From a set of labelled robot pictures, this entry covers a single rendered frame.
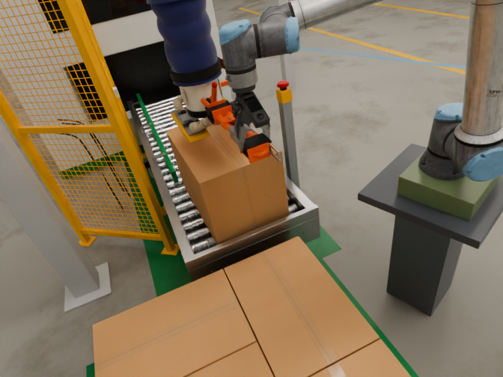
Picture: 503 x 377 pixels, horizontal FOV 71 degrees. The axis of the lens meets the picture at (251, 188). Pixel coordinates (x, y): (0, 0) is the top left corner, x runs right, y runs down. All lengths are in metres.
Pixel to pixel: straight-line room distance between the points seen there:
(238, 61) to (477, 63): 0.69
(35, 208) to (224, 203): 1.08
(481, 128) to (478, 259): 1.30
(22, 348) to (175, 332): 1.31
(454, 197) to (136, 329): 1.36
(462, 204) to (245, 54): 0.99
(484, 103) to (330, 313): 0.89
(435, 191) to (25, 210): 2.00
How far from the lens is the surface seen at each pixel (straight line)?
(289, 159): 2.28
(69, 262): 2.47
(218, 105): 1.48
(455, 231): 1.54
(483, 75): 1.27
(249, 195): 1.64
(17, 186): 2.17
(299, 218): 1.78
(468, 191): 1.60
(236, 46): 1.02
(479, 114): 1.33
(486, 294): 2.36
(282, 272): 1.61
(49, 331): 2.64
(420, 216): 1.57
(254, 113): 1.04
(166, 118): 3.21
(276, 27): 1.03
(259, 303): 1.53
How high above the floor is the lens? 1.79
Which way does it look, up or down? 37 degrees down
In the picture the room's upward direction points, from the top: 11 degrees counter-clockwise
